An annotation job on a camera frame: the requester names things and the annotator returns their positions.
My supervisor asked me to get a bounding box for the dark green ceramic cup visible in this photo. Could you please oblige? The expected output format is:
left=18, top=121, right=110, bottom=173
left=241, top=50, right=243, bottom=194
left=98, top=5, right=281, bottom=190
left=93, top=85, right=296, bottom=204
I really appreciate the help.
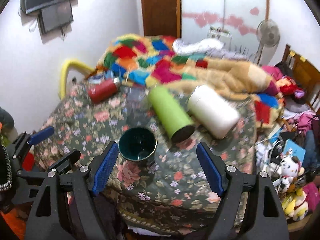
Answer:
left=118, top=127, right=158, bottom=162

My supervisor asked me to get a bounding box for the yellow plush toy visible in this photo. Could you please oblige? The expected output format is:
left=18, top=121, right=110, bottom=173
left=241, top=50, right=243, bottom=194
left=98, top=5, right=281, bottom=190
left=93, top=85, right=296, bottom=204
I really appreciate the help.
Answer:
left=281, top=189, right=309, bottom=222

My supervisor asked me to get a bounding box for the white plush toy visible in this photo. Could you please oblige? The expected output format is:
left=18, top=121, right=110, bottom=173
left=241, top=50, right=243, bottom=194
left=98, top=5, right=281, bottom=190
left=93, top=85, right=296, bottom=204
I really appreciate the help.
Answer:
left=273, top=151, right=305, bottom=192

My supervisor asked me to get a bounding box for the blue booklet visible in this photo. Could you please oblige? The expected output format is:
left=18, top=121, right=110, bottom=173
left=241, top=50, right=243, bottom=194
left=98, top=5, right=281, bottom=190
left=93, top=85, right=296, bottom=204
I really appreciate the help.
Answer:
left=283, top=139, right=306, bottom=163

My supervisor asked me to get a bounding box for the floral green bedspread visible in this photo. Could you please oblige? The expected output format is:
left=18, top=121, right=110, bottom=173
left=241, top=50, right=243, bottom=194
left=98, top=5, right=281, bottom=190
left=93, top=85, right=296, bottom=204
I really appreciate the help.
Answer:
left=34, top=82, right=256, bottom=235

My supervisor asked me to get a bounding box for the white thermos bottle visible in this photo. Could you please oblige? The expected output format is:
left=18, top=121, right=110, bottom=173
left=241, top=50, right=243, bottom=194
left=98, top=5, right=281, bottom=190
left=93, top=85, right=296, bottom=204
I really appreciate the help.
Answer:
left=187, top=85, right=240, bottom=139

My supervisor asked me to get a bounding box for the lime green thermos bottle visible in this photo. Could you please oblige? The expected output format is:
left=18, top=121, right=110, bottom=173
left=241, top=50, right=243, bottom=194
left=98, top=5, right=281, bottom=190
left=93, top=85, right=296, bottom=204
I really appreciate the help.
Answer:
left=148, top=86, right=195, bottom=143

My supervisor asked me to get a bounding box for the red thermos bottle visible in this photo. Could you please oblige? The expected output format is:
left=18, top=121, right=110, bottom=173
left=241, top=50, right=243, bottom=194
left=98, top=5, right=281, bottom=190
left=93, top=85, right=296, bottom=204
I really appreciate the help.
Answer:
left=88, top=77, right=121, bottom=104

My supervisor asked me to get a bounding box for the red plush toy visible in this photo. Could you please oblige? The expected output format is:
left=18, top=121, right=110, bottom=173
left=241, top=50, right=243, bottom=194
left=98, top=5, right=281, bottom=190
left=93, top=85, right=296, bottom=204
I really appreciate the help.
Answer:
left=276, top=76, right=305, bottom=99

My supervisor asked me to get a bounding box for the clear glass tumbler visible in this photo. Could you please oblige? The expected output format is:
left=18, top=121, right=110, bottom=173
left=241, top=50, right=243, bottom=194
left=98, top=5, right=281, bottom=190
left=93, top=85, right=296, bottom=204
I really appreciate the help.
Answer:
left=125, top=87, right=149, bottom=121

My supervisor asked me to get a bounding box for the pink clothing pile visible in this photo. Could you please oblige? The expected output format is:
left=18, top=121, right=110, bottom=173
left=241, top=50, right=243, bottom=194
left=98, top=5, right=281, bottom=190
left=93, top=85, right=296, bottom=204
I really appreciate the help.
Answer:
left=261, top=66, right=284, bottom=81

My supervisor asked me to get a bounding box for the wooden headboard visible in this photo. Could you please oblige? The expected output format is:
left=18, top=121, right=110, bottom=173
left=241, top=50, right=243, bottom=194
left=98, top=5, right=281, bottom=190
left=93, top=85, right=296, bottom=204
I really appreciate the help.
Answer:
left=282, top=44, right=319, bottom=115

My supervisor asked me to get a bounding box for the white grey crumpled sheet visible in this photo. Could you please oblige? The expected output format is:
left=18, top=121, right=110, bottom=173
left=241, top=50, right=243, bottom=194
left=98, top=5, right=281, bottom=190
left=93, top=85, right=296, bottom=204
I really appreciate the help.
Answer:
left=172, top=38, right=249, bottom=61

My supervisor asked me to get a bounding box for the colourful patchwork blanket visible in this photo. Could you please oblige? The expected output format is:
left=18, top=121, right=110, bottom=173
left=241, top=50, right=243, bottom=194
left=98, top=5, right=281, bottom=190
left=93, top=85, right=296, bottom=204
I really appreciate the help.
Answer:
left=97, top=34, right=284, bottom=128

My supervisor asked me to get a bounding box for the white small cabinet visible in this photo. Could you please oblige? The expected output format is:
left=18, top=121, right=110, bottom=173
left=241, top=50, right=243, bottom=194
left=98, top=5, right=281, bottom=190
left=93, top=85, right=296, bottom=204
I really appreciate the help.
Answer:
left=207, top=26, right=232, bottom=50

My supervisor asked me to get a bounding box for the standing electric fan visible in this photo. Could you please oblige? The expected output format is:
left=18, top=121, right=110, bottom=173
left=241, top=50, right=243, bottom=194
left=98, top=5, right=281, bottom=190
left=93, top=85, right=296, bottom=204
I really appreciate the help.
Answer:
left=253, top=20, right=280, bottom=65

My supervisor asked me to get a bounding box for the frosted wardrobe with hearts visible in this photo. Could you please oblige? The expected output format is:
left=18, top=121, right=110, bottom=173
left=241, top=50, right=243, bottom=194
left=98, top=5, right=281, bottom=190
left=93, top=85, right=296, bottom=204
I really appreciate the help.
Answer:
left=181, top=0, right=266, bottom=56

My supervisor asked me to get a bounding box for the brown wooden door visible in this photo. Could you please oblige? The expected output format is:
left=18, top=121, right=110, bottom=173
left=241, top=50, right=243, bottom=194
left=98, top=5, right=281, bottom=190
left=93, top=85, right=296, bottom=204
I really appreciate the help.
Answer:
left=141, top=0, right=181, bottom=38

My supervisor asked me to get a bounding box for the yellow foam padded rail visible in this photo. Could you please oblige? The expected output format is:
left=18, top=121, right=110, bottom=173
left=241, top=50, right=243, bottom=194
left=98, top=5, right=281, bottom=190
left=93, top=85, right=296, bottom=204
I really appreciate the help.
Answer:
left=59, top=59, right=94, bottom=100

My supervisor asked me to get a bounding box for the small black wall monitor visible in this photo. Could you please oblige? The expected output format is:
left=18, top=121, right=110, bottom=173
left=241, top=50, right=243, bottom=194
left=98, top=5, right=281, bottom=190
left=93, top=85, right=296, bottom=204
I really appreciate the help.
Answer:
left=39, top=1, right=73, bottom=35

